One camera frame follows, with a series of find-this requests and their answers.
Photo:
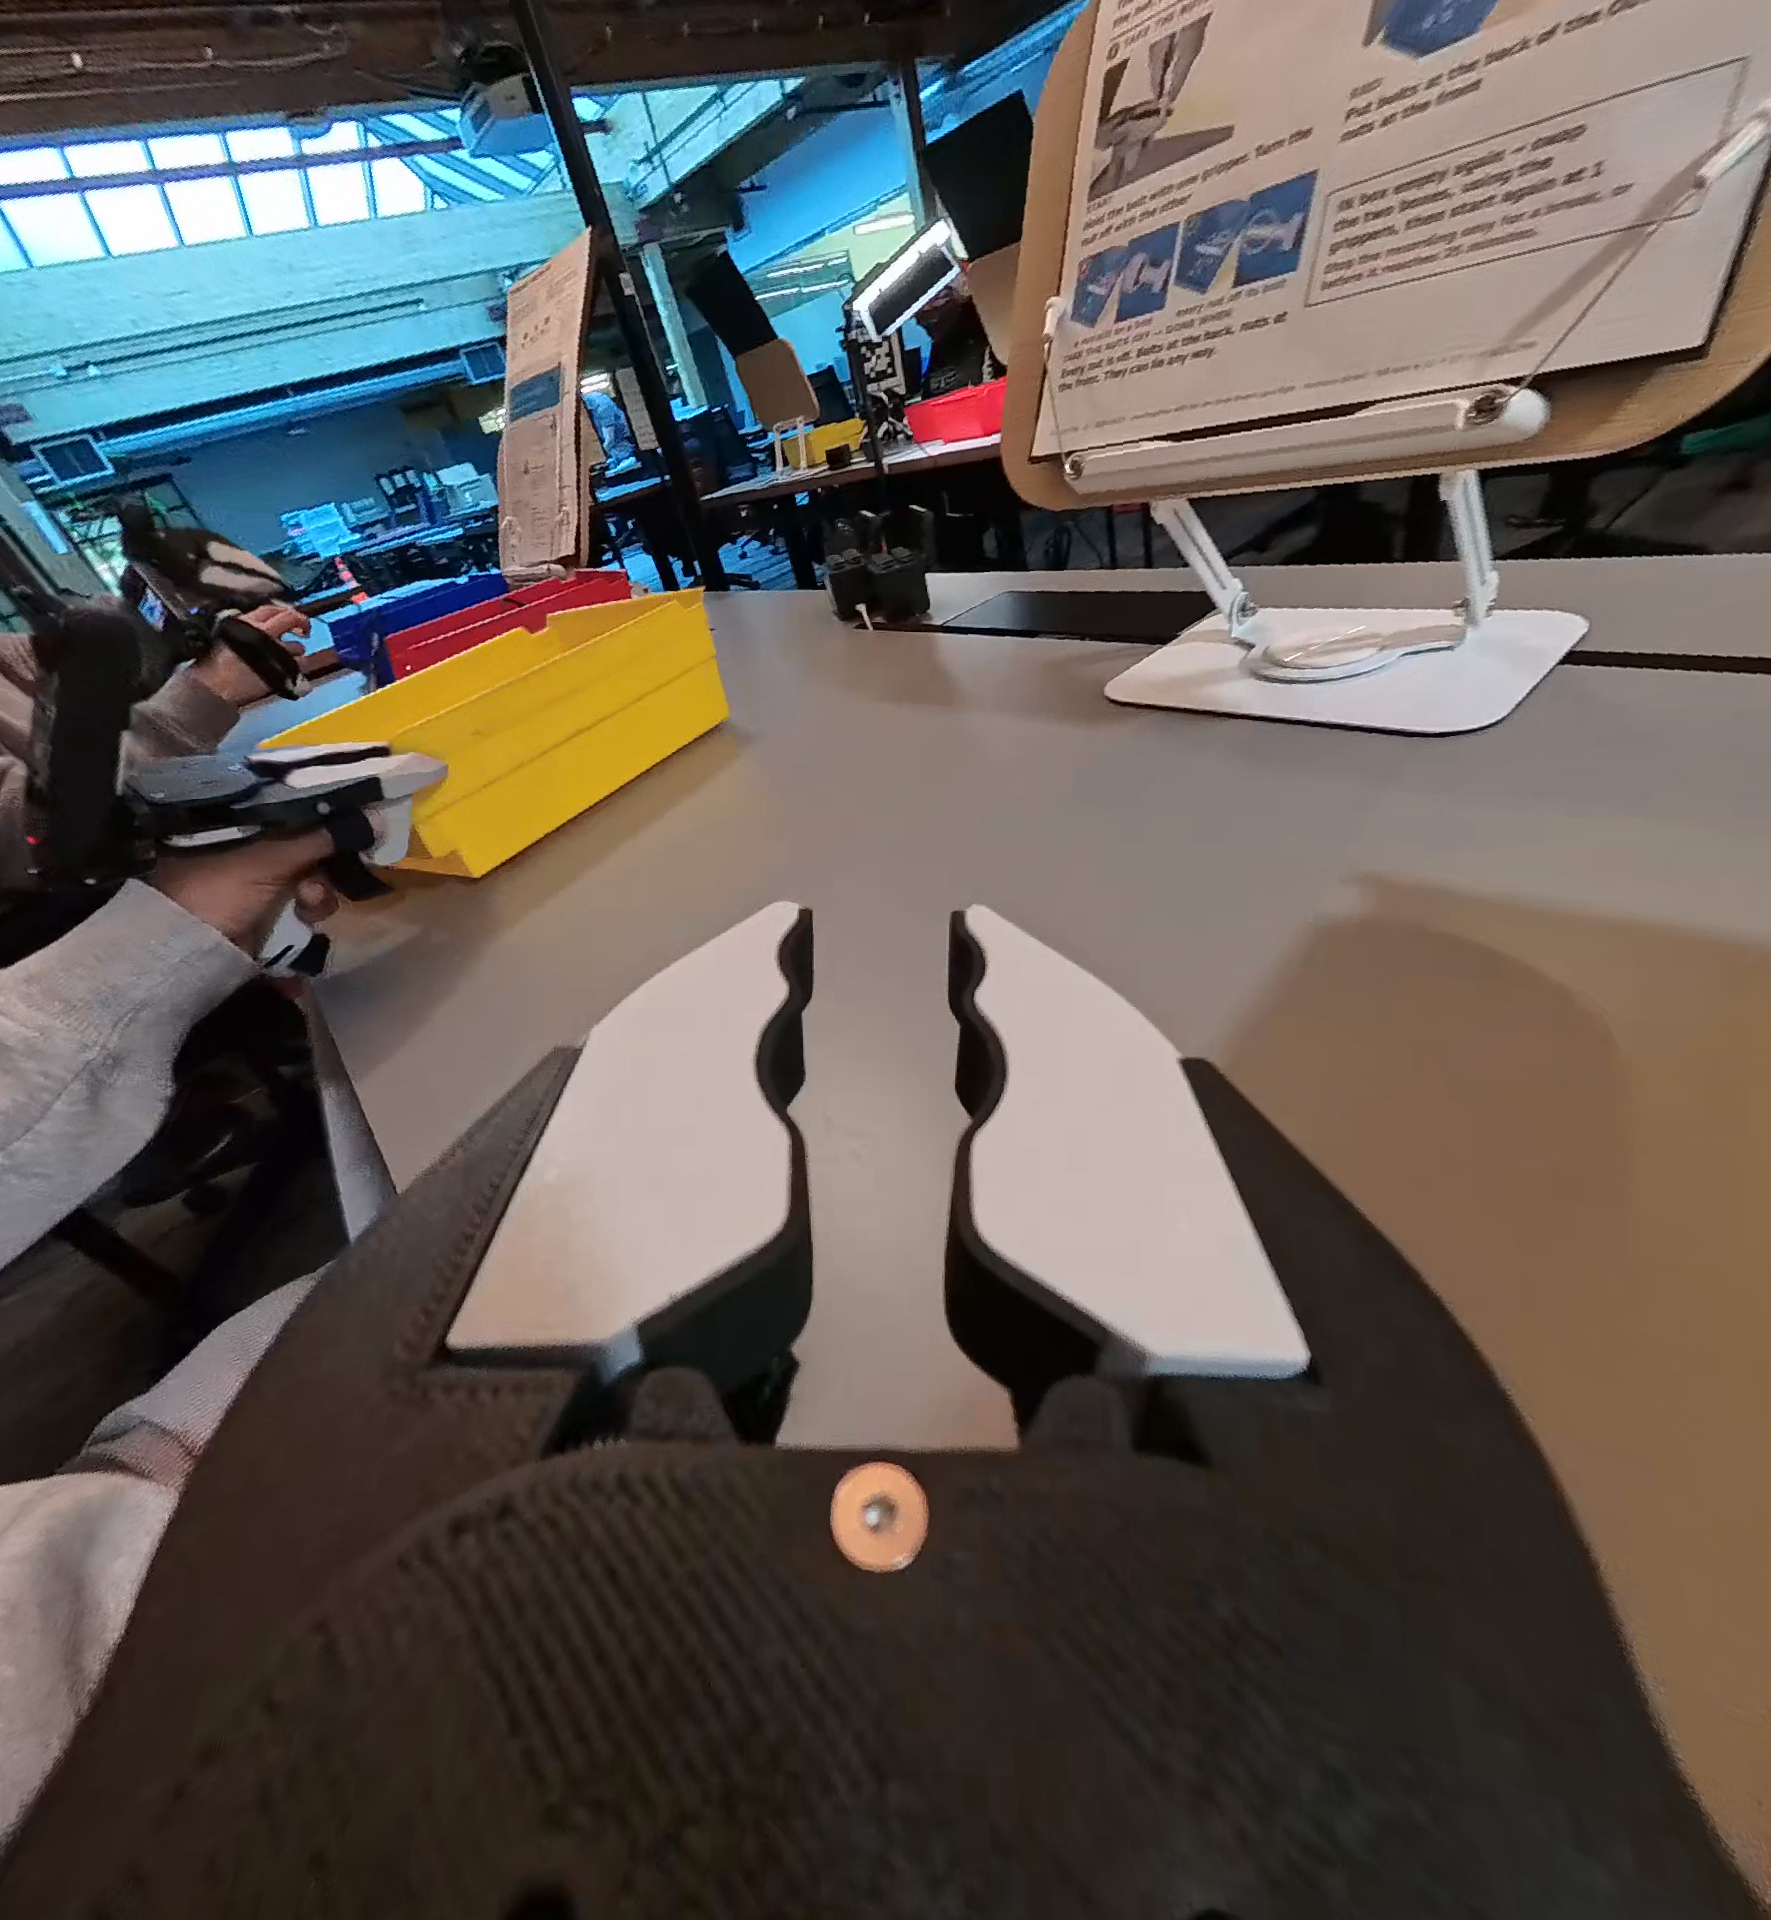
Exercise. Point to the black desk panel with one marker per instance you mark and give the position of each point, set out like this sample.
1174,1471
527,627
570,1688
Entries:
1084,609

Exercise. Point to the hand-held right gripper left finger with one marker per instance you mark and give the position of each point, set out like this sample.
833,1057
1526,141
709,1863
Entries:
641,1173

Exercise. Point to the ceiling projector unit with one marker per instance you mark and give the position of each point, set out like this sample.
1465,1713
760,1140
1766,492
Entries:
503,114

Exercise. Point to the black office chair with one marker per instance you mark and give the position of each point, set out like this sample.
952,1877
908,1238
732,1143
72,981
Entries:
331,1094

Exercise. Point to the small yellow bin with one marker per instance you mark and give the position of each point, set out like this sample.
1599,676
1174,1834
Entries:
830,444

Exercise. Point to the person's left forearm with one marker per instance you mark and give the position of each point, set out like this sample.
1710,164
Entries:
45,1084

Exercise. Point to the small red bin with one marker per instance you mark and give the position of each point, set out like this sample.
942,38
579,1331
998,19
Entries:
964,412

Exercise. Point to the black battery charger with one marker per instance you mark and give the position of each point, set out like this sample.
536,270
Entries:
883,581

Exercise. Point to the grey desk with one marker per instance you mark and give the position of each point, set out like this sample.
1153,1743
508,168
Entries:
1272,903

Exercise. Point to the white document stand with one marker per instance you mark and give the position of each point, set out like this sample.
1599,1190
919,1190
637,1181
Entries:
1349,660

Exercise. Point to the person's left hand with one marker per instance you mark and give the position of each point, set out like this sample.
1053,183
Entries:
233,895

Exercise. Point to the background document stand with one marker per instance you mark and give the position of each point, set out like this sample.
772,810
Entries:
779,398

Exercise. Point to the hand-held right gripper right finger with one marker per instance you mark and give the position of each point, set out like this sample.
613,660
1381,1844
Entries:
1112,1190

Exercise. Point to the blue plastic bin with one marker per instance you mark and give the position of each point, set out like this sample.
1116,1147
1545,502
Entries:
357,627

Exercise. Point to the yellow plastic bin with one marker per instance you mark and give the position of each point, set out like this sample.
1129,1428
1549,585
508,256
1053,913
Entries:
570,720

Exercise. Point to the printed instruction sheet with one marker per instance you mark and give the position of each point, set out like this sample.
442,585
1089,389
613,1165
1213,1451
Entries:
1428,194

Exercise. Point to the black support pillar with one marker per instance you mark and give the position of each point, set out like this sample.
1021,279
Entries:
630,299

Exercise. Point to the bright panel lamp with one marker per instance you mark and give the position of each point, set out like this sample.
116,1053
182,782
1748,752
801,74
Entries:
903,282

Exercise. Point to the brown cardboard sheet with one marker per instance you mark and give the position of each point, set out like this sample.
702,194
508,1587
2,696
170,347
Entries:
550,435

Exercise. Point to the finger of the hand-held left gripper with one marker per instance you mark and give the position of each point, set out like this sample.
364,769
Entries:
319,761
395,782

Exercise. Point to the red plastic bin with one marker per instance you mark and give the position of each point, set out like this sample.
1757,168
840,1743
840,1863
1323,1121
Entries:
460,627

